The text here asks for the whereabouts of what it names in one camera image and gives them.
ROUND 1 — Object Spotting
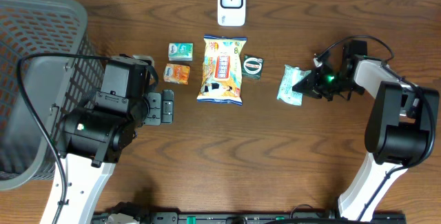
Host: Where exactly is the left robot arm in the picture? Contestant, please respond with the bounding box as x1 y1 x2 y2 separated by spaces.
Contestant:
41 54 174 223

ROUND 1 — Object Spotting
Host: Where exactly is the teal silver small box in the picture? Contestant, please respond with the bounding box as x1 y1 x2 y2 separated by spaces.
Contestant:
168 43 194 61

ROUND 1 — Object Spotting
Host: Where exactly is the grey plastic mesh basket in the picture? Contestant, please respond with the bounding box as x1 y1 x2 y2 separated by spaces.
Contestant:
1 0 104 191

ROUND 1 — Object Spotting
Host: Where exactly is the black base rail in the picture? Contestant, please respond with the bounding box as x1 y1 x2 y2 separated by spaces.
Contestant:
92 201 408 224

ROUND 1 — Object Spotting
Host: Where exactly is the green Zam-Buk tin box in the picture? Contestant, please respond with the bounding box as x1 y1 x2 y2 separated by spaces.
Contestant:
242 54 264 80

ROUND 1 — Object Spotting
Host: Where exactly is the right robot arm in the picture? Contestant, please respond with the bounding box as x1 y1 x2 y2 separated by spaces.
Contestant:
292 34 440 223

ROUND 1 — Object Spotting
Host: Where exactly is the white barcode scanner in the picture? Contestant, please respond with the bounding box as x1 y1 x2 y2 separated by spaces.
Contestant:
217 0 247 27

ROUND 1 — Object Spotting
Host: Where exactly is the orange small box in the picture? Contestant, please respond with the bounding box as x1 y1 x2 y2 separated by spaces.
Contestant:
163 63 191 85

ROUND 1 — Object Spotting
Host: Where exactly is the light green candy packet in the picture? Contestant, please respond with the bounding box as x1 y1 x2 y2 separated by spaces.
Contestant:
276 65 311 106

